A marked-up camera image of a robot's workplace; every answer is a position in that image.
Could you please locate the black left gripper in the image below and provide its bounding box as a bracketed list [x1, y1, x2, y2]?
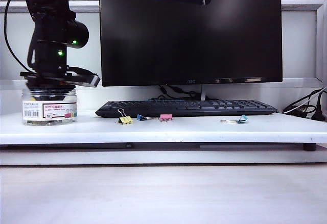
[19, 64, 77, 102]

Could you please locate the round transparent plastic jar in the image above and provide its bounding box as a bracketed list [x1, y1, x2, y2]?
[21, 87, 78, 127]

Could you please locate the yellow binder clip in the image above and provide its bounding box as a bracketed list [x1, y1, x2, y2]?
[114, 108, 134, 126]

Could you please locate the black computer monitor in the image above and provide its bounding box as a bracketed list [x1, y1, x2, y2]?
[98, 0, 283, 88]

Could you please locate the blue binder clip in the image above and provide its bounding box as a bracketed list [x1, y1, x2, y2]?
[136, 114, 159, 122]

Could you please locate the pink binder clip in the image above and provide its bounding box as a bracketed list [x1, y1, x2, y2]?
[158, 114, 174, 125]

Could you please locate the white desk riser board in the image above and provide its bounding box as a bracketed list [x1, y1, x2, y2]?
[0, 111, 327, 145]

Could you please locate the black computer keyboard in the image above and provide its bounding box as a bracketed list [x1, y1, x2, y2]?
[95, 99, 278, 119]

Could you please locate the teal binder clip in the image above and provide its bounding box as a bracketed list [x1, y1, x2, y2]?
[219, 114, 249, 125]

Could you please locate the black power plug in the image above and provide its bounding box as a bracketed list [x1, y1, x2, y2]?
[310, 101, 327, 122]

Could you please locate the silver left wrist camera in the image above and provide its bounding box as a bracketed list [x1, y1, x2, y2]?
[60, 67, 101, 89]

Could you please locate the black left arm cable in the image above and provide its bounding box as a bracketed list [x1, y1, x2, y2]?
[3, 0, 35, 69]

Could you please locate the black monitor cable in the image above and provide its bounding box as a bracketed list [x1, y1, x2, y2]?
[150, 85, 202, 101]

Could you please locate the grey aluminium partition frame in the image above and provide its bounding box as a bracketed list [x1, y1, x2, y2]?
[0, 0, 327, 84]

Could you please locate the black cable bundle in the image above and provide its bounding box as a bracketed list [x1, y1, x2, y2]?
[282, 87, 327, 115]

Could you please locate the white cable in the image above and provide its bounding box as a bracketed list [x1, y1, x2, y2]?
[283, 88, 327, 114]

